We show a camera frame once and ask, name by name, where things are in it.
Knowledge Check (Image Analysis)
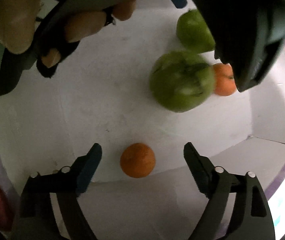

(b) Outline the purple storage box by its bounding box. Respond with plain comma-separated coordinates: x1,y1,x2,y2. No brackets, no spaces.
0,0,285,239

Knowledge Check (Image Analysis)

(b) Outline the large green apple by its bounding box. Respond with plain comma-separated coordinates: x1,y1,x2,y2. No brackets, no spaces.
149,50,216,113

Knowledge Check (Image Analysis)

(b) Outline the large orange mandarin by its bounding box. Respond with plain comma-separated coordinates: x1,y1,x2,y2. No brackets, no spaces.
120,143,156,178

